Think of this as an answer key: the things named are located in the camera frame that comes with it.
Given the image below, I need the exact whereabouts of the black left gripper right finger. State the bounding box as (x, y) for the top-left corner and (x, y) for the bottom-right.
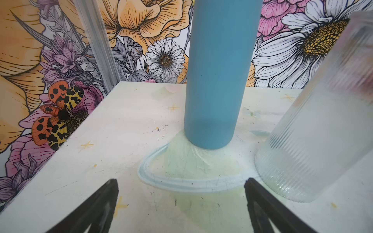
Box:
(244, 178), (316, 233)

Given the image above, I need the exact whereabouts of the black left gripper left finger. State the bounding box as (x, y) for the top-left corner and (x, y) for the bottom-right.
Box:
(48, 179), (119, 233)

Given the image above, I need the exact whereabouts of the clear ribbed glass vase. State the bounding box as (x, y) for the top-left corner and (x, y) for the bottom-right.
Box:
(254, 11), (373, 203)

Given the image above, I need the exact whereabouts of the tall teal cylinder vase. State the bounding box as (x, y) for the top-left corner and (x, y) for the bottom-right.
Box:
(184, 1), (263, 150)

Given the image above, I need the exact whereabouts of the aluminium left corner post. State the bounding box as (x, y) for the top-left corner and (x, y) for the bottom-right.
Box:
(74, 0), (120, 93)

